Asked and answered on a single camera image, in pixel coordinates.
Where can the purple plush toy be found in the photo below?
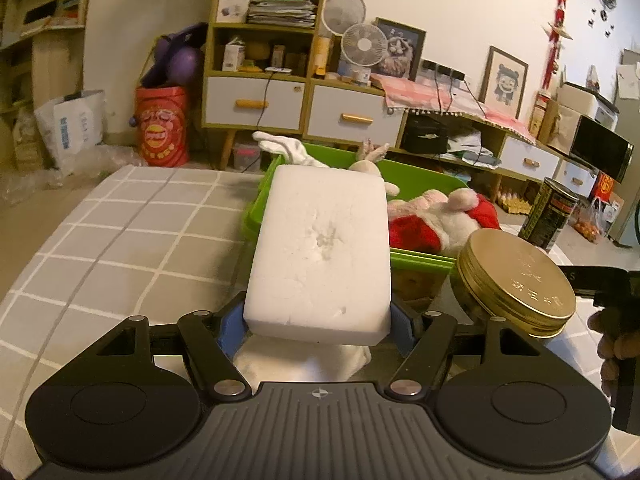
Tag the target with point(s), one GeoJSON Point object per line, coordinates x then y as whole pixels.
{"type": "Point", "coordinates": [182, 60]}

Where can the white foam block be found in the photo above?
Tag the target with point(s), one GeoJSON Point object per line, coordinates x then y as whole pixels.
{"type": "Point", "coordinates": [320, 250]}

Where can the black tall can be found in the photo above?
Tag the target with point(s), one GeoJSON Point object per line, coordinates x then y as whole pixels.
{"type": "Point", "coordinates": [547, 215]}

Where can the framed cat picture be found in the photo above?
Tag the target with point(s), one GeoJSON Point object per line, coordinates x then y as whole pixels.
{"type": "Point", "coordinates": [400, 50]}

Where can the green plastic bin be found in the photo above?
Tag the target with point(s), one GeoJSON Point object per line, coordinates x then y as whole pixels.
{"type": "Point", "coordinates": [420, 261]}

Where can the bag of oranges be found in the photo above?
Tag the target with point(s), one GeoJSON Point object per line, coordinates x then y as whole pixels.
{"type": "Point", "coordinates": [590, 225]}

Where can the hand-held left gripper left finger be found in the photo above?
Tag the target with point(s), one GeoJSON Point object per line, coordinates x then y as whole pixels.
{"type": "Point", "coordinates": [229, 335]}

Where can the framed cartoon girl picture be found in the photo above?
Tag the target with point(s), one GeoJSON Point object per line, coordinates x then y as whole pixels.
{"type": "Point", "coordinates": [504, 82]}

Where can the stack of papers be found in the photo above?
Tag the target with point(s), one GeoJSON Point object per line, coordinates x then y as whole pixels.
{"type": "Point", "coordinates": [280, 12]}

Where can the white printer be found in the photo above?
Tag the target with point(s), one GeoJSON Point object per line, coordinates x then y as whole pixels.
{"type": "Point", "coordinates": [587, 105]}

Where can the wooden shelf cabinet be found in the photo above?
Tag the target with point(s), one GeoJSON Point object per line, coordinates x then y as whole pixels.
{"type": "Point", "coordinates": [280, 100]}

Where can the yellow bottle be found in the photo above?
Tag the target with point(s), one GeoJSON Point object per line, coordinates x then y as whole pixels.
{"type": "Point", "coordinates": [323, 57]}

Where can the red printed bag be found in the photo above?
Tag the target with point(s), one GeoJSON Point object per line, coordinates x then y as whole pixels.
{"type": "Point", "coordinates": [162, 130]}

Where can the white glove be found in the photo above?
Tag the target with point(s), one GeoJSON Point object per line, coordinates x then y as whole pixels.
{"type": "Point", "coordinates": [287, 147]}

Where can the large white desk fan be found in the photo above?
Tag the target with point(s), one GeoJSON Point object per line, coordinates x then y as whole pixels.
{"type": "Point", "coordinates": [344, 10]}

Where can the pink tasselled cloth runner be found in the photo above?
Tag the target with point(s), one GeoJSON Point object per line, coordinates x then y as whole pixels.
{"type": "Point", "coordinates": [425, 95]}

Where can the black monitor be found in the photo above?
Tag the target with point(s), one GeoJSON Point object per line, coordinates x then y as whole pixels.
{"type": "Point", "coordinates": [600, 147]}

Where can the person's right hand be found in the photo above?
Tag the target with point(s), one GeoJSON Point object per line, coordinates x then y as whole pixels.
{"type": "Point", "coordinates": [609, 340]}

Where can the wooden wall shelving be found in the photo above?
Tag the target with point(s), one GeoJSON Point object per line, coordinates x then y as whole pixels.
{"type": "Point", "coordinates": [40, 20]}

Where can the black box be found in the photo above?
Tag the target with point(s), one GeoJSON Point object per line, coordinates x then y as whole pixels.
{"type": "Point", "coordinates": [425, 135]}

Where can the white carton box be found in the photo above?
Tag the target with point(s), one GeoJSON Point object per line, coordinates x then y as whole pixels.
{"type": "Point", "coordinates": [234, 5]}

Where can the wooden low cabinet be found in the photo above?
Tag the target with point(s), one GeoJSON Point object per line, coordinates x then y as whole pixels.
{"type": "Point", "coordinates": [525, 157]}

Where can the rabbit plush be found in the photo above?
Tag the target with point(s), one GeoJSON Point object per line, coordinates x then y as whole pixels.
{"type": "Point", "coordinates": [370, 154]}

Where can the small white desk fan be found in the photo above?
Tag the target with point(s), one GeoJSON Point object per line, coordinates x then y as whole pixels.
{"type": "Point", "coordinates": [364, 45]}

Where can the pink white santa plush toy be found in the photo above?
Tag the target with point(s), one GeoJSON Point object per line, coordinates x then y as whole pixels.
{"type": "Point", "coordinates": [440, 230]}

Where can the white cloth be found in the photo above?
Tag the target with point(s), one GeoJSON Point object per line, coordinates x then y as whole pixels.
{"type": "Point", "coordinates": [300, 362]}

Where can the white woven sack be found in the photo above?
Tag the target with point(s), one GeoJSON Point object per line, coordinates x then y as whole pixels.
{"type": "Point", "coordinates": [70, 130]}

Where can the wall power strip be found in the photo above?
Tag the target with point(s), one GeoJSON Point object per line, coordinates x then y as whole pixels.
{"type": "Point", "coordinates": [445, 69]}

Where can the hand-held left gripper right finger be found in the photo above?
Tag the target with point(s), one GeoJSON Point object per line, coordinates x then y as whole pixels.
{"type": "Point", "coordinates": [404, 335]}

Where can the egg tray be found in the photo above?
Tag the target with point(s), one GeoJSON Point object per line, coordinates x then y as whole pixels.
{"type": "Point", "coordinates": [515, 202]}

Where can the red hanging decoration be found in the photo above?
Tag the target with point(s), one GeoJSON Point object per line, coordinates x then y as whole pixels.
{"type": "Point", "coordinates": [557, 20]}

